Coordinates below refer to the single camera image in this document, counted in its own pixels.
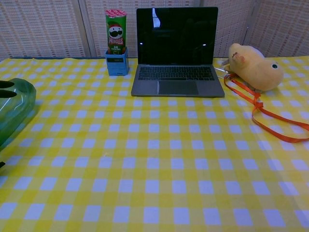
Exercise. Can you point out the green Pringles can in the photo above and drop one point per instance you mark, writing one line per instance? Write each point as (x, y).
(116, 31)

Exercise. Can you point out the yellow white checked tablecloth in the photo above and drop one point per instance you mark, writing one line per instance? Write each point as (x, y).
(154, 157)

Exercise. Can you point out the blue cardboard box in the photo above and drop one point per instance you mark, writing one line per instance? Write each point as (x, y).
(117, 65)

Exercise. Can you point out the green translucent plastic bottle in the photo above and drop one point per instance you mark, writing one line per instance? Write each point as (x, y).
(17, 111)

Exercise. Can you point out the yellow plush toy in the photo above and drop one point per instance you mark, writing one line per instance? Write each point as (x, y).
(258, 67)

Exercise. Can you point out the grey laptop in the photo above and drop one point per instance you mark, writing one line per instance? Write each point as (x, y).
(177, 79)

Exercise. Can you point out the woven bamboo folding screen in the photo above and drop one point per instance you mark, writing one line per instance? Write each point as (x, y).
(43, 29)

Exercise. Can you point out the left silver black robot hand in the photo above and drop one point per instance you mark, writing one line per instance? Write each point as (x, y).
(7, 84)

